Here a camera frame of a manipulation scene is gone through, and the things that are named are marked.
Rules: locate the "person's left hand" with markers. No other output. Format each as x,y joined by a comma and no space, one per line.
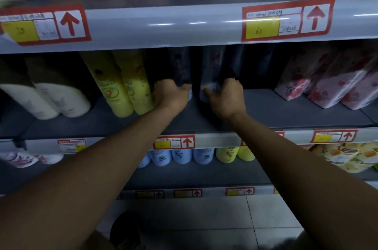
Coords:
169,96

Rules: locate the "person's right hand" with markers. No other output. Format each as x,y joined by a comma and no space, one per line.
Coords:
229,100

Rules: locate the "light blue shampoo bottle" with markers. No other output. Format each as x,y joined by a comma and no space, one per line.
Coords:
211,64
180,64

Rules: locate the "yellow shampoo bottle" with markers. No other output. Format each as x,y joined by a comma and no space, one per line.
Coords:
109,90
136,81

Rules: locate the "grey metal shelf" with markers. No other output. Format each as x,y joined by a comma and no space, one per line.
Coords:
280,111

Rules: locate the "small yellow bottle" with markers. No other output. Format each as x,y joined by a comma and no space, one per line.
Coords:
227,155
245,154

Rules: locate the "pink floral bottle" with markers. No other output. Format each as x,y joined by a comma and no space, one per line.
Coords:
298,78
363,93
336,84

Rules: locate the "white shampoo bottle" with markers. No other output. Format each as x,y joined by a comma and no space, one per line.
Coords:
26,96
62,96

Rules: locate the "person's right forearm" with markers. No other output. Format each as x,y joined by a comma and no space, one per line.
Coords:
310,185

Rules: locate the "person's left forearm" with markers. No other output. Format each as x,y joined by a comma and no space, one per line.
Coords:
73,185

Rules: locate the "person's left shoe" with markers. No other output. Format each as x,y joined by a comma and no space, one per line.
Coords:
125,232

